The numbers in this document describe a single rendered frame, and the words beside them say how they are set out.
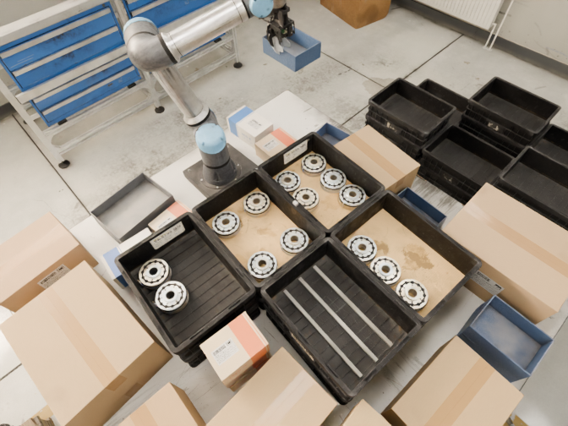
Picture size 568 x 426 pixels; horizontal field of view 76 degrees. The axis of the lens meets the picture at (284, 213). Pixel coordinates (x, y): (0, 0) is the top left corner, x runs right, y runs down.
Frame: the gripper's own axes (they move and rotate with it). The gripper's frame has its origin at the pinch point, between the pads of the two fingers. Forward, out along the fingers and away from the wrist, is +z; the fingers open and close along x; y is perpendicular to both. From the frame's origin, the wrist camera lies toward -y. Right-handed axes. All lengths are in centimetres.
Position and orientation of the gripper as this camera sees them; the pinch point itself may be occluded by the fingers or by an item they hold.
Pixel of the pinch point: (278, 50)
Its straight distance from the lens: 163.7
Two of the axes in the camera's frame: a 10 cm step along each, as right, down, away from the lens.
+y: 6.7, 6.1, -4.3
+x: 7.4, -6.2, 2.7
